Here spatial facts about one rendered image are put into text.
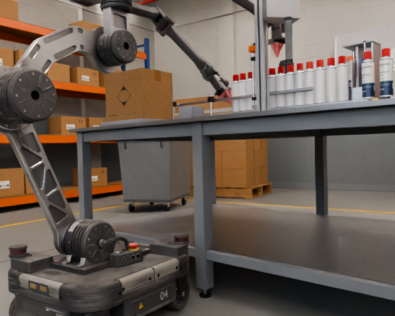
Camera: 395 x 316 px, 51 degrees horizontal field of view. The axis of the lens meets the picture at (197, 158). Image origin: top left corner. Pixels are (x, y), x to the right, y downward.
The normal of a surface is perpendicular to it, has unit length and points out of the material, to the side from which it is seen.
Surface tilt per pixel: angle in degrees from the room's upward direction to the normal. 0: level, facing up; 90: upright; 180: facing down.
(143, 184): 93
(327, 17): 90
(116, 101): 90
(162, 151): 93
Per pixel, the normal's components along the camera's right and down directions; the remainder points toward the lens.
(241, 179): -0.50, 0.04
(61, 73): 0.84, -0.01
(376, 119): -0.68, 0.04
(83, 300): 0.05, 0.05
